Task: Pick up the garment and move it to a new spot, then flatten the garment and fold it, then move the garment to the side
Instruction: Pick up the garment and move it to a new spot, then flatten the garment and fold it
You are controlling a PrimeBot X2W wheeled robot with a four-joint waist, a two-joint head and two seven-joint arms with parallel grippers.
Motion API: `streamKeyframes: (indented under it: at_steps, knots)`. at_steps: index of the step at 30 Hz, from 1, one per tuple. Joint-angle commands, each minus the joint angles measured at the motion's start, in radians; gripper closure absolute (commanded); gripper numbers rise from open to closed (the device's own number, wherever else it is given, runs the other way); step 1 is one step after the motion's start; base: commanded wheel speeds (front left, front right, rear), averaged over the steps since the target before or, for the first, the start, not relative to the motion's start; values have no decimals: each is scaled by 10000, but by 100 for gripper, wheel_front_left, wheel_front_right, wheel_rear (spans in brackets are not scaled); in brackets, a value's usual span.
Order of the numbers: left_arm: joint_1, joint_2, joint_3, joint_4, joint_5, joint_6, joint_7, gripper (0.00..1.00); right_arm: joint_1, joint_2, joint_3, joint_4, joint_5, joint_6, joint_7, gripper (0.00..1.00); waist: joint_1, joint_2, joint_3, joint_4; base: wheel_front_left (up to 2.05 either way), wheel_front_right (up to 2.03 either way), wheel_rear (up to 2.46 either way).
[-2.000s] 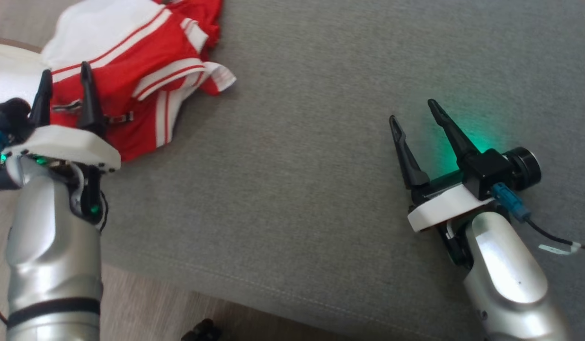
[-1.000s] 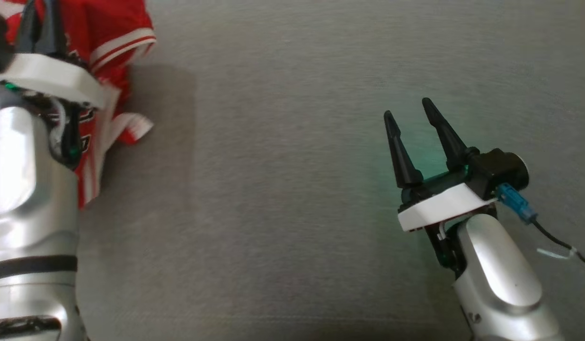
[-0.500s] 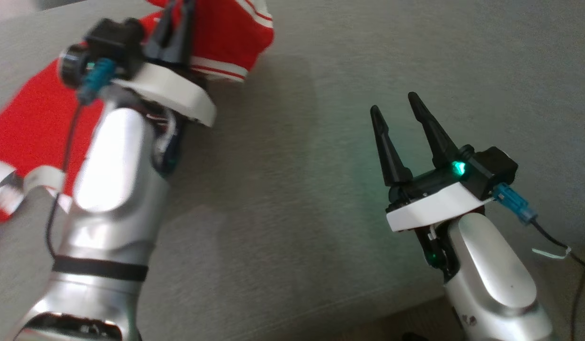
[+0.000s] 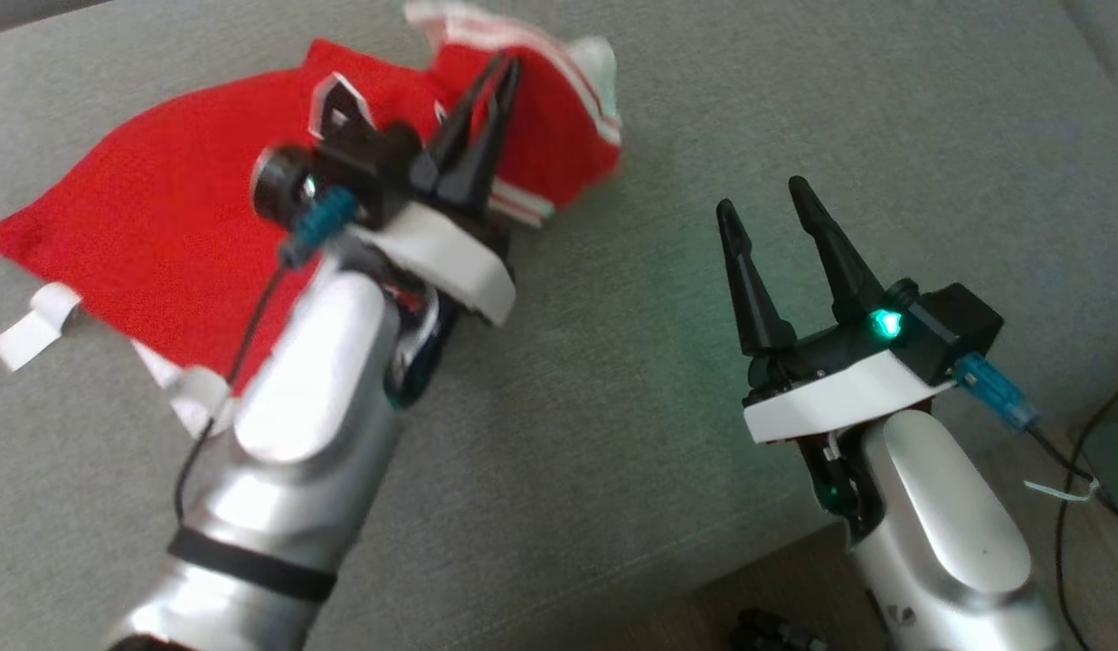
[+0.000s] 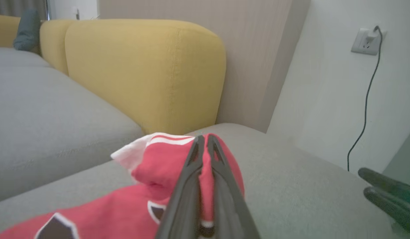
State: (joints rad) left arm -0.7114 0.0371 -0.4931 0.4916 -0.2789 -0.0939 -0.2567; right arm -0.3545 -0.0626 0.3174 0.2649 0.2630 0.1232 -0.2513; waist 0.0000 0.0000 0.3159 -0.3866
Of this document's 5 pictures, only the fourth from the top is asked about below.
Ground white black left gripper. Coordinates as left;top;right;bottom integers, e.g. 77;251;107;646
346;54;522;328

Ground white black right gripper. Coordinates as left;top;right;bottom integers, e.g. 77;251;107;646
716;176;958;446

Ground red garment with white trim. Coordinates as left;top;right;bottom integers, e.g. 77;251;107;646
0;0;625;437

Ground grey fabric sofa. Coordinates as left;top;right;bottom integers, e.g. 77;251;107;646
0;0;1118;651

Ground white zip tie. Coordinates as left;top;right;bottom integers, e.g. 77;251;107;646
1024;477;1103;505

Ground blue left cable connector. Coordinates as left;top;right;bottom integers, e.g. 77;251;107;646
279;188;359;269

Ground blue cable connector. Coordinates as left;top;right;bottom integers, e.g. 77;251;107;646
279;188;359;269
955;353;1039;431

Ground blue right cable connector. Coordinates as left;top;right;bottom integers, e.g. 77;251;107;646
955;353;1039;431

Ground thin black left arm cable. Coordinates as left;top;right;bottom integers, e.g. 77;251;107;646
175;260;290;527

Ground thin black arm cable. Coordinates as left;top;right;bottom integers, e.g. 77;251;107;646
1029;373;1118;651
175;260;290;527

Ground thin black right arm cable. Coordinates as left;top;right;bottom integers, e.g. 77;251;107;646
1029;373;1118;651

